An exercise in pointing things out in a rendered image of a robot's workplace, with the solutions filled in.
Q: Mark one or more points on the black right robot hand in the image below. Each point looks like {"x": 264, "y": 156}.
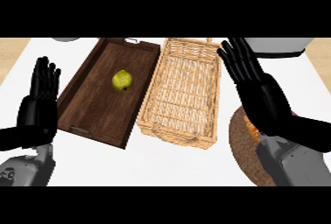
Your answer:
{"x": 264, "y": 99}

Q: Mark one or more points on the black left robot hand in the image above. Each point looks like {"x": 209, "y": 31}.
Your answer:
{"x": 37, "y": 116}

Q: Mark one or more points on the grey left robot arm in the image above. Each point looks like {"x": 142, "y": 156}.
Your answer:
{"x": 27, "y": 167}

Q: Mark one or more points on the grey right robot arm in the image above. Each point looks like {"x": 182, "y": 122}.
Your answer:
{"x": 298, "y": 163}

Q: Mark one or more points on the golden brown croissant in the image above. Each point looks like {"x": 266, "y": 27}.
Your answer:
{"x": 253, "y": 128}

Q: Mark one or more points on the round brown woven placemat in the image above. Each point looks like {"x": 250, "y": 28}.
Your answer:
{"x": 246, "y": 151}

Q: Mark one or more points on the pale wicker basket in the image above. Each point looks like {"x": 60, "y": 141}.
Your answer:
{"x": 184, "y": 90}

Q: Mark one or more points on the pale grey appliance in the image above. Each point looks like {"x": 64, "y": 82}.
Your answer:
{"x": 275, "y": 46}

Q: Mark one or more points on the dark brown wooden tray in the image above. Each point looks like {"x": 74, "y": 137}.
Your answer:
{"x": 108, "y": 90}

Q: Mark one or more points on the yellow-green lemon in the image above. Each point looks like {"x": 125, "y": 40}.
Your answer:
{"x": 122, "y": 80}

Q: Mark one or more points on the grey round object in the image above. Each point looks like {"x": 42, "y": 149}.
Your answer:
{"x": 66, "y": 39}

